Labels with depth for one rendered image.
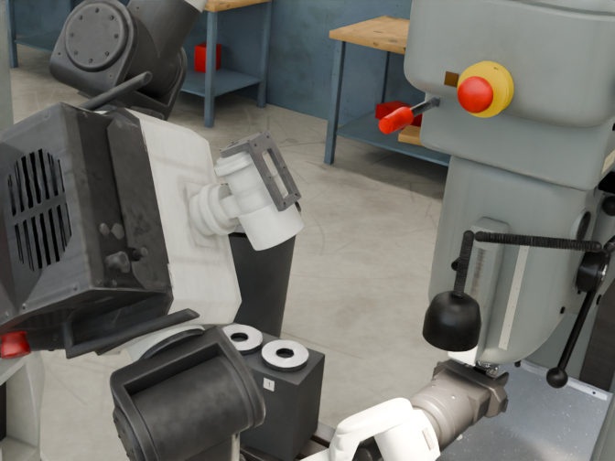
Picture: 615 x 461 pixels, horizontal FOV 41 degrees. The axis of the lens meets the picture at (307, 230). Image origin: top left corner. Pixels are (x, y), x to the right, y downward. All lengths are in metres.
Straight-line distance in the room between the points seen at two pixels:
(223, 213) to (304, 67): 5.49
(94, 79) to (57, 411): 2.36
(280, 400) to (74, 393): 1.84
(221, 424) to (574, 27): 0.56
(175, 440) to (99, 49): 0.45
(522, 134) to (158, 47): 0.46
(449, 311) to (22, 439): 0.71
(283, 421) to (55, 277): 0.84
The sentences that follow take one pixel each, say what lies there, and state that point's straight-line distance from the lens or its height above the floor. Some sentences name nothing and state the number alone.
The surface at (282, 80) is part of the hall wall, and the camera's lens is 6.57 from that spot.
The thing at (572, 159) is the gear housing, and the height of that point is 1.67.
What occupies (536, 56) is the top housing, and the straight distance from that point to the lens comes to 0.94.
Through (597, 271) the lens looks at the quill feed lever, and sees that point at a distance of 1.26.
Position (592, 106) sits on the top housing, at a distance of 0.96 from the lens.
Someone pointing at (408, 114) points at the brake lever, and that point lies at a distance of 1.01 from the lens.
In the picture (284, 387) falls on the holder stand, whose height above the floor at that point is 1.07.
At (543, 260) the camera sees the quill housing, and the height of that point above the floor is 1.51.
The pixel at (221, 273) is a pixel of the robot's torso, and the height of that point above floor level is 1.52.
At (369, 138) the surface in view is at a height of 0.23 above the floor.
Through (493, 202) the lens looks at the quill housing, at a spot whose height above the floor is 1.57.
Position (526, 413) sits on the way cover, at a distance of 1.78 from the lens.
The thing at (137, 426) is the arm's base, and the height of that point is 1.43.
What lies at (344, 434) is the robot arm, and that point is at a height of 1.26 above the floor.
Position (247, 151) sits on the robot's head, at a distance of 0.93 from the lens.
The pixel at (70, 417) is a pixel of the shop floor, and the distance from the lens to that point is 3.23.
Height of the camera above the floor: 2.01
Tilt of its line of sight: 26 degrees down
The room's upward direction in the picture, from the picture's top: 5 degrees clockwise
